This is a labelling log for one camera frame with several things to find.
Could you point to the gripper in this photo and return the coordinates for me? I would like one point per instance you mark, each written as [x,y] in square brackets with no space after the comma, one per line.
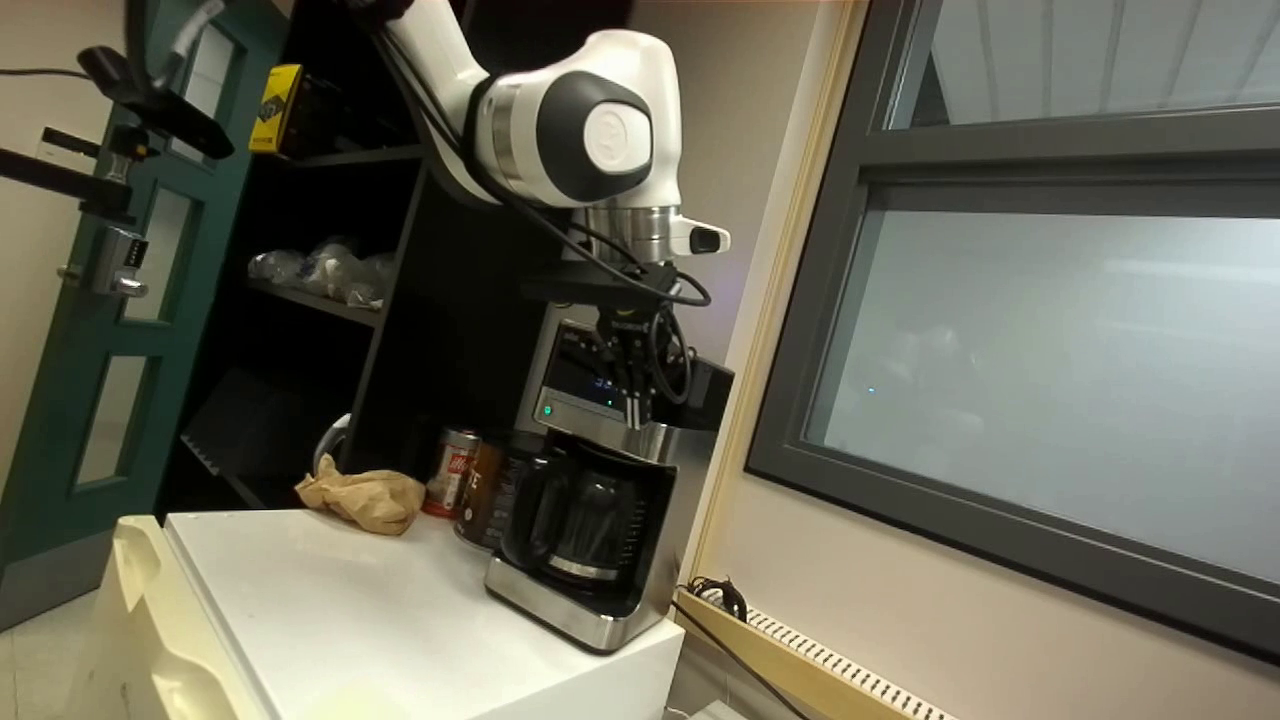
[625,322]

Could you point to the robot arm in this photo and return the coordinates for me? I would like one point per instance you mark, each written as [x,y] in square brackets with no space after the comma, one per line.
[560,120]

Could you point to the steel and black coffee maker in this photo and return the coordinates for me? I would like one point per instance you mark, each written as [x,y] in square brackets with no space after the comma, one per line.
[570,400]

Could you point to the black glass coffee carafe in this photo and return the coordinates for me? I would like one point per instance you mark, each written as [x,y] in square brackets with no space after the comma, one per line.
[585,520]

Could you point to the red and silver coffee can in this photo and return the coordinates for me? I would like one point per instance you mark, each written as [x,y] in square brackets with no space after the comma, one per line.
[452,470]

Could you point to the black shelf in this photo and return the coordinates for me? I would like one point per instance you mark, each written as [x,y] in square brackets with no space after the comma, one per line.
[450,340]

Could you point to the brown jar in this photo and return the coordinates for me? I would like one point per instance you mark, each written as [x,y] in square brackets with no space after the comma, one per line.
[478,500]

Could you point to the crumpled brown paper bag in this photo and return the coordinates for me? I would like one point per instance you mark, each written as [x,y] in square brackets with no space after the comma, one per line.
[365,497]

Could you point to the beige baseboard heater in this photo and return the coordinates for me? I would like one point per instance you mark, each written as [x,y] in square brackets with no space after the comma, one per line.
[800,665]

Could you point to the heap of clear plastic bags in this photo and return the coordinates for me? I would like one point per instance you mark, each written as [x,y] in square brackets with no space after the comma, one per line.
[330,272]

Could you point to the white cabinet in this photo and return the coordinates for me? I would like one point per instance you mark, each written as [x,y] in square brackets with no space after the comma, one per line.
[380,620]

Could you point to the grey framed window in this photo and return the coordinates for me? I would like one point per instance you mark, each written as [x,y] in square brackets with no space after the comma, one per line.
[1050,380]

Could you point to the yellow box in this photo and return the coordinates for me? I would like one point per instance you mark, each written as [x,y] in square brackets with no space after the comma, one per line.
[275,108]

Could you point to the silver door keypad lock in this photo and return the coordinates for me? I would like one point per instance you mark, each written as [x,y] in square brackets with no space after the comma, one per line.
[120,262]

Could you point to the green door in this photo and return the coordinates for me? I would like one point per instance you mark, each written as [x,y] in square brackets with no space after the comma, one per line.
[60,400]

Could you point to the camera on mount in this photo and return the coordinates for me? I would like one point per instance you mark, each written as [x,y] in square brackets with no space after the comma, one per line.
[160,105]

